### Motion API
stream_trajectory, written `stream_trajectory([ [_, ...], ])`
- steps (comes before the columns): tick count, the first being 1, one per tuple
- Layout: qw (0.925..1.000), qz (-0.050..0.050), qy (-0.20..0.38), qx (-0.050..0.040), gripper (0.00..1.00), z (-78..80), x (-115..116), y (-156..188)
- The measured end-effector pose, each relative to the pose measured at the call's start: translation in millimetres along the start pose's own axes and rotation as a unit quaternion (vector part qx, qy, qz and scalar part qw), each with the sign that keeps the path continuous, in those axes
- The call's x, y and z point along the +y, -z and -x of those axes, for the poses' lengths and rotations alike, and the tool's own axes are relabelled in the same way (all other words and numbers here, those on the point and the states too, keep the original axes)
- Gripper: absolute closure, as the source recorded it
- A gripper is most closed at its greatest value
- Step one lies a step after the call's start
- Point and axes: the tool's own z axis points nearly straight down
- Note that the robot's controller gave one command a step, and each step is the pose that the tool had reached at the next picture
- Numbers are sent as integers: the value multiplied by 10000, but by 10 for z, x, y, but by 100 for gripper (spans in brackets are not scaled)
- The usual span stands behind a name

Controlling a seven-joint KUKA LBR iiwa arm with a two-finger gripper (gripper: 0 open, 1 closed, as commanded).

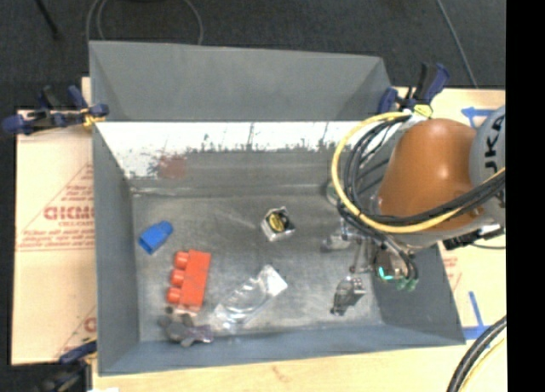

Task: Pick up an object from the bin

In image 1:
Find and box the blue sponge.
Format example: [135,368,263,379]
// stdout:
[137,220,175,257]

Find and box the small metal box, yellow-black disc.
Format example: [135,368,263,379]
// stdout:
[260,206,297,243]

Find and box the black cylinder on white bracket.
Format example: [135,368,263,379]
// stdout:
[442,222,504,251]

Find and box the grey metal bin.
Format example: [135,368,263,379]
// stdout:
[88,40,466,377]

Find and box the brown cardboard board, red print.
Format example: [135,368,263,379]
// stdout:
[9,76,100,366]

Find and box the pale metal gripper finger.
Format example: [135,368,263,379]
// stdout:
[330,275,368,317]
[319,225,358,254]

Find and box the grey and purple toy animal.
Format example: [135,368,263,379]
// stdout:
[156,306,215,349]

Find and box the red toy building block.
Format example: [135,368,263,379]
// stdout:
[165,249,213,311]

